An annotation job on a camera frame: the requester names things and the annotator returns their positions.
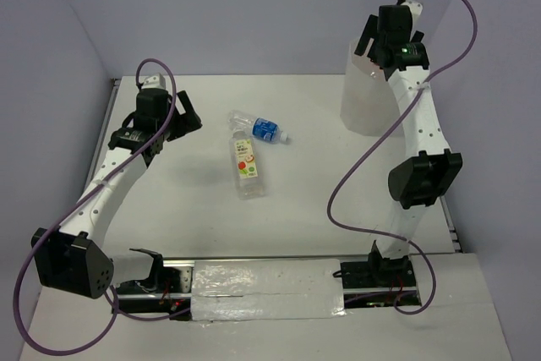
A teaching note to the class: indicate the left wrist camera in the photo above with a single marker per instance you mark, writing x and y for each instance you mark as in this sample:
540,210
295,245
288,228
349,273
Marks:
154,81

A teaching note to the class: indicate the white plastic bin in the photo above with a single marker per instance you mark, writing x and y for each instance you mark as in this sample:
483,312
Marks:
368,104

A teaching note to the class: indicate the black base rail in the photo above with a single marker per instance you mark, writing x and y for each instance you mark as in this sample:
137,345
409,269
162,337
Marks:
173,294

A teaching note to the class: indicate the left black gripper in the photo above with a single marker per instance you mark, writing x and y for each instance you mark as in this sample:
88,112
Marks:
192,117

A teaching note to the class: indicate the blue label clear bottle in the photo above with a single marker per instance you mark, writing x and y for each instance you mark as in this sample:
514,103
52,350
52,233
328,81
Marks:
258,127

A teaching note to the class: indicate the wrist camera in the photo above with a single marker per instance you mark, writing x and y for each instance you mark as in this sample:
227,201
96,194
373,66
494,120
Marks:
415,7
154,81

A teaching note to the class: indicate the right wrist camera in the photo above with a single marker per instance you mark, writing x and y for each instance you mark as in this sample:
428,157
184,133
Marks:
415,7

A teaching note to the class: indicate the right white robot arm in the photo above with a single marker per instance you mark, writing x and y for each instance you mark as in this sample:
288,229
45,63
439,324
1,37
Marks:
429,168

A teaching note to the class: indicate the silver tape sheet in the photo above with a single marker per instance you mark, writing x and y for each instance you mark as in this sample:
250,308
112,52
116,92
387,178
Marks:
266,290

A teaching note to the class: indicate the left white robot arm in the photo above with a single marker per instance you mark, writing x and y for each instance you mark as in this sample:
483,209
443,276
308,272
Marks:
71,259

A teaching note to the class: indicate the apple juice clear bottle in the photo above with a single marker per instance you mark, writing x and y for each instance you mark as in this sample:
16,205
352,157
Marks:
245,165

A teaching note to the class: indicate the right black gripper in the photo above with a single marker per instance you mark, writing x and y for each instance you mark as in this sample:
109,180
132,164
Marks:
369,31

